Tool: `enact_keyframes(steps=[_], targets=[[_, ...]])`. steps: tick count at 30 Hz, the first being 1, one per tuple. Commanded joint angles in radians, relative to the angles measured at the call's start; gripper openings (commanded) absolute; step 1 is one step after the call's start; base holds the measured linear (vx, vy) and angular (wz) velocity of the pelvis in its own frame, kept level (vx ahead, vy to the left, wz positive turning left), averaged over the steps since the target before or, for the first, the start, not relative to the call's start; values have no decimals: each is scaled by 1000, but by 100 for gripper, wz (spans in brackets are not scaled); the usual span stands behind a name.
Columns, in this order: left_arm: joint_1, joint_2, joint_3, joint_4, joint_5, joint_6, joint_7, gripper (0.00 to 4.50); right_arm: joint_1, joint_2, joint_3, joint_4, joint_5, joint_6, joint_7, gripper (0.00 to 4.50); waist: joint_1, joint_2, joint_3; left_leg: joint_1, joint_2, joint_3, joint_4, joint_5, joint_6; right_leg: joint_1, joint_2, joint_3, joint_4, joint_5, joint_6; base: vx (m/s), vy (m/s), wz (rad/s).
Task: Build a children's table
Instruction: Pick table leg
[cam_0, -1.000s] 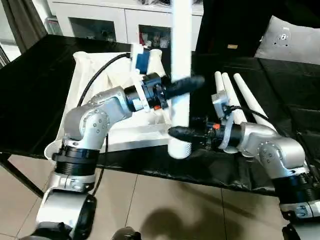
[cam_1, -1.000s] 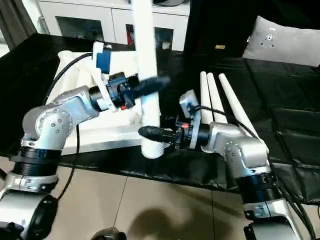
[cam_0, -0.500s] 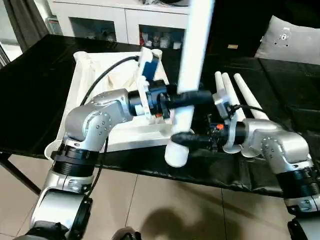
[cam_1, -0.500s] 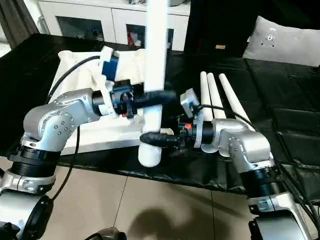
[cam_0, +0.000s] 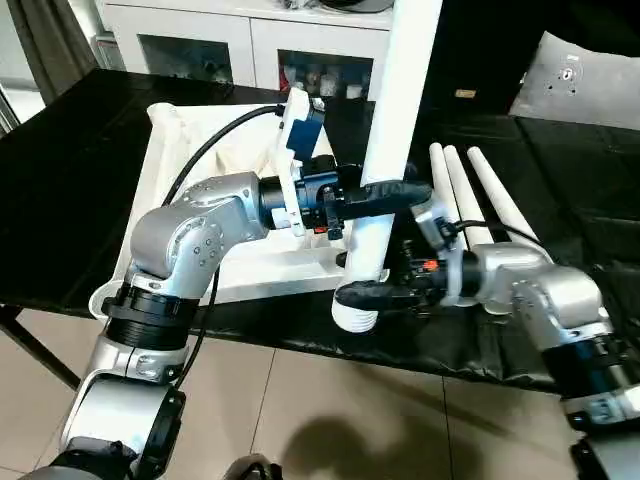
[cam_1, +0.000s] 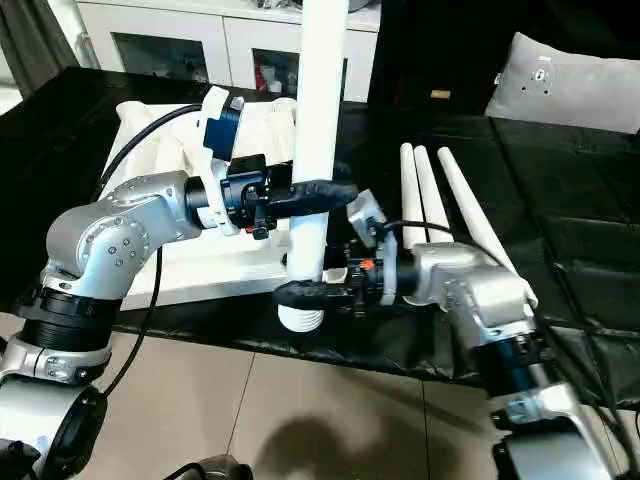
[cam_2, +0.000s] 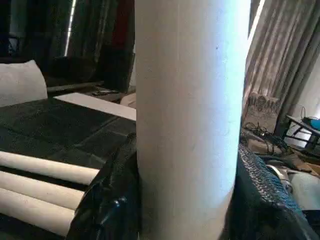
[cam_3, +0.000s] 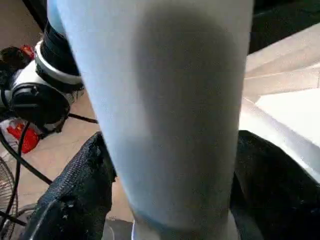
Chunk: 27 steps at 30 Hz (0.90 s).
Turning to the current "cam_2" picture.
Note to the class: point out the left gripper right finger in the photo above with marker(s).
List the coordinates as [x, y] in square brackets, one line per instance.
[262, 205]

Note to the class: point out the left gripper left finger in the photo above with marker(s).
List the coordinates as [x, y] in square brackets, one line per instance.
[112, 200]

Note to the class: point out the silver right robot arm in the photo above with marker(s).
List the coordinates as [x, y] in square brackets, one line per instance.
[280, 175]

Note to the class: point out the black framed side table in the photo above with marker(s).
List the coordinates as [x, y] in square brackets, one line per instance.
[302, 133]

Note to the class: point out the white flat board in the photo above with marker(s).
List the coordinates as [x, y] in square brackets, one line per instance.
[100, 105]

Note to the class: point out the grey cushion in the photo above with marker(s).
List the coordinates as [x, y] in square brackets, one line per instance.
[20, 82]

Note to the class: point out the light draped curtain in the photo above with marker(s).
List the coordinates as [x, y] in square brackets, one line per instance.
[282, 50]

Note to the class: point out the dark curtain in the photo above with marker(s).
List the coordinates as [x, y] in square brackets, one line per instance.
[100, 37]

